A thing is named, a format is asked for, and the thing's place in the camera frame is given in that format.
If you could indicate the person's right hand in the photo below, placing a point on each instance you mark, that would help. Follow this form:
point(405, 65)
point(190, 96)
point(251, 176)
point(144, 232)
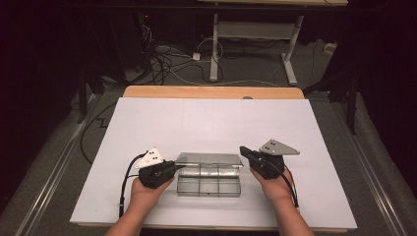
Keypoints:
point(275, 190)

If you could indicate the white metal desk frame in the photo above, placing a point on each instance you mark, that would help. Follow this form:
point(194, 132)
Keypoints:
point(214, 49)

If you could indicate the white power adapter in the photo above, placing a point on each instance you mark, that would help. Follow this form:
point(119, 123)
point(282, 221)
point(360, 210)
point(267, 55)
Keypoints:
point(196, 56)

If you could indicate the white table board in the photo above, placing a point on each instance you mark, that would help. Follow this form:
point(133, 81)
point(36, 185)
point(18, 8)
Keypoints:
point(209, 128)

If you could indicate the grey table hole cover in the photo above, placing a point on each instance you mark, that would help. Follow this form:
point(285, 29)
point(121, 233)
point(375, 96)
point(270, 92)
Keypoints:
point(247, 97)

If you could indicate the black stand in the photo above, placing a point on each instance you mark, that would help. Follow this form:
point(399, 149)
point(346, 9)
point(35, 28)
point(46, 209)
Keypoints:
point(350, 95)
point(86, 88)

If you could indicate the beige power socket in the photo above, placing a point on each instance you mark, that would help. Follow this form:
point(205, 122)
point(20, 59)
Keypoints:
point(330, 48)

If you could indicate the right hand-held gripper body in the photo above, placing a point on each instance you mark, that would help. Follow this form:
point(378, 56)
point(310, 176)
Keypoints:
point(270, 164)

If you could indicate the person's left hand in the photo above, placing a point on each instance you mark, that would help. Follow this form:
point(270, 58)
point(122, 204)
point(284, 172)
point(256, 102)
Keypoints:
point(144, 196)

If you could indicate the metal floor rail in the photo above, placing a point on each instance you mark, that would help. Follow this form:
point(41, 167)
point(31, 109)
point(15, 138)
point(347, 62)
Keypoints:
point(55, 164)
point(370, 170)

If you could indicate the transparent grey compartment box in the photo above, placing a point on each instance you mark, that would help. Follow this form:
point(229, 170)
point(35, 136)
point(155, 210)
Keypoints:
point(209, 183)

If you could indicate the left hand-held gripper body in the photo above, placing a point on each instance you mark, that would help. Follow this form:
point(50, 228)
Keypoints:
point(154, 175)

